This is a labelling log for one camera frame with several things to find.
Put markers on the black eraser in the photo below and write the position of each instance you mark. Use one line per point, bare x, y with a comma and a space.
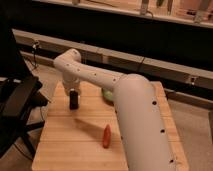
73, 100

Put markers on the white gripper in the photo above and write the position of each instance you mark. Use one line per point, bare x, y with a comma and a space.
70, 82

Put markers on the black chair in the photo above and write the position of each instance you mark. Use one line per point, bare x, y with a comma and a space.
16, 102

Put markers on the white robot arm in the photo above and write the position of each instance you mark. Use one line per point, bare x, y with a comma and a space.
143, 132

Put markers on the green bowl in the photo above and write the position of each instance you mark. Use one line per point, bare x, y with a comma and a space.
108, 95

